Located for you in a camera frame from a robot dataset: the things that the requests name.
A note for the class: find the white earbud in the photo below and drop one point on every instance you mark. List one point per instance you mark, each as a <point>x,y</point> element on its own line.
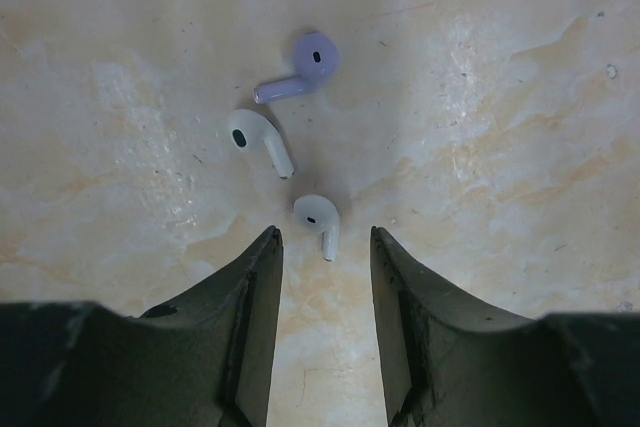
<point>320,216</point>
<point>249,130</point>

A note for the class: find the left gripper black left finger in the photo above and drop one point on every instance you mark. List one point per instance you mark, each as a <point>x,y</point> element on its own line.
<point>201,358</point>

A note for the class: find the purple earbud lower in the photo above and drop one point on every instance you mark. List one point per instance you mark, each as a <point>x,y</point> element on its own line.
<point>316,59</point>

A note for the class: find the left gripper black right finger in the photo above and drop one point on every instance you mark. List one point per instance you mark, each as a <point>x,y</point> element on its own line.
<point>448,358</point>

